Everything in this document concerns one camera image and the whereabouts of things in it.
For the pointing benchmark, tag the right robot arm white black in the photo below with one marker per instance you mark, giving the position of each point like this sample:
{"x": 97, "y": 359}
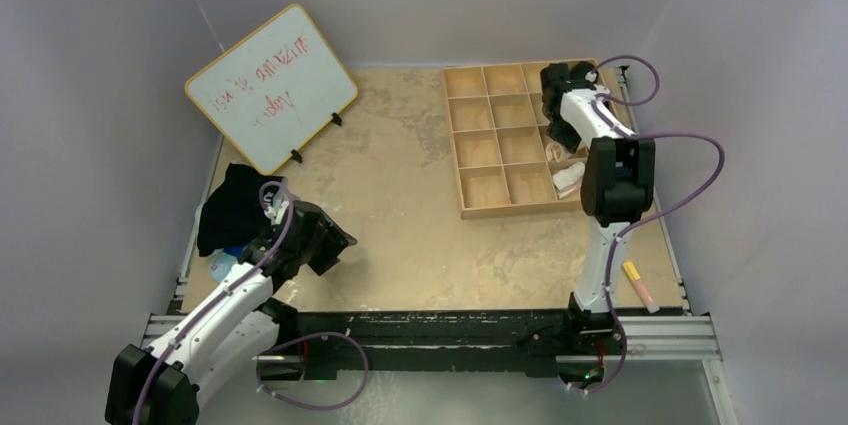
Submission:
{"x": 616, "y": 187}

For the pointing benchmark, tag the wooden compartment organizer tray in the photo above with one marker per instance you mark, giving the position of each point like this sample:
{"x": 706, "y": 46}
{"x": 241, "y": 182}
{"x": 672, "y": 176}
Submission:
{"x": 498, "y": 138}

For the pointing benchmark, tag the white underwear pink trim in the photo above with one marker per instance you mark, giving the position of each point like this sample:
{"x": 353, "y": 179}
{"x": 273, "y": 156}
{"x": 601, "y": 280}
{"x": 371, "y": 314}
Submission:
{"x": 568, "y": 180}

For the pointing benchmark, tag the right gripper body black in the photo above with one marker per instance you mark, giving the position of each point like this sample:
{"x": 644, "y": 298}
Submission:
{"x": 561, "y": 130}

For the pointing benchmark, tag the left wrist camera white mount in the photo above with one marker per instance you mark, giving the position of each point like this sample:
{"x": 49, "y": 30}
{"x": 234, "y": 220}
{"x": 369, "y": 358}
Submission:
{"x": 271, "y": 198}

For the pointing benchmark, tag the white blue patterned underwear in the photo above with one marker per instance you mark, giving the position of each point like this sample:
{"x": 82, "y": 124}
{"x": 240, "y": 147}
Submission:
{"x": 222, "y": 260}

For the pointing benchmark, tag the black underwear white waistband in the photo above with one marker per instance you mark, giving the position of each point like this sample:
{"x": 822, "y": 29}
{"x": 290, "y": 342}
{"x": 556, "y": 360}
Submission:
{"x": 233, "y": 215}

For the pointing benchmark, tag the cream beige underwear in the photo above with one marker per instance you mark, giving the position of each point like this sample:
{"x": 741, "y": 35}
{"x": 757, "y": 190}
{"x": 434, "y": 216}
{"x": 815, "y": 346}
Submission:
{"x": 557, "y": 153}

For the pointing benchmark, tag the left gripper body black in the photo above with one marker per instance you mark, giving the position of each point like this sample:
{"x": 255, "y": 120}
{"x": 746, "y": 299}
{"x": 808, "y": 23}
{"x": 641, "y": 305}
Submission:
{"x": 305, "y": 250}

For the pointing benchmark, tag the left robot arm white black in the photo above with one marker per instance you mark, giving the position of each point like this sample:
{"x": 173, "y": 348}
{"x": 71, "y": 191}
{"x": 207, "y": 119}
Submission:
{"x": 169, "y": 380}

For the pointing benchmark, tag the white whiteboard yellow frame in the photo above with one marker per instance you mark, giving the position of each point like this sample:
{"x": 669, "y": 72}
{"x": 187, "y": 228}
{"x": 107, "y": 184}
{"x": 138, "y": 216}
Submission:
{"x": 273, "y": 91}

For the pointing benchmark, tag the pink yellow marker pen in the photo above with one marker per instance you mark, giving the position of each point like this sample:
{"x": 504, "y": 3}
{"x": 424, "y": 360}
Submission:
{"x": 639, "y": 287}

